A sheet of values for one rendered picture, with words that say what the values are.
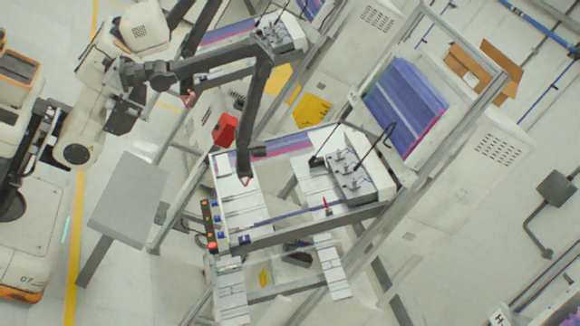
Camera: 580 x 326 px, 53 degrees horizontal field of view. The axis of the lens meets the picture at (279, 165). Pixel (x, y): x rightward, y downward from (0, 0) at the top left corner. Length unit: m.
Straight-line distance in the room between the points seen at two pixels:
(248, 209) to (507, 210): 1.96
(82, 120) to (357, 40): 1.96
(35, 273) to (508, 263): 2.71
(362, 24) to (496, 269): 1.74
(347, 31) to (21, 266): 2.28
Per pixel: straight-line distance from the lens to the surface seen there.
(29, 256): 2.62
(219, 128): 3.34
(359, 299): 2.98
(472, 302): 4.00
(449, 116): 2.35
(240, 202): 2.66
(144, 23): 2.20
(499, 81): 2.34
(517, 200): 3.99
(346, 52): 3.76
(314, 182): 2.68
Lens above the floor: 2.06
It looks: 24 degrees down
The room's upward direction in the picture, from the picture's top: 35 degrees clockwise
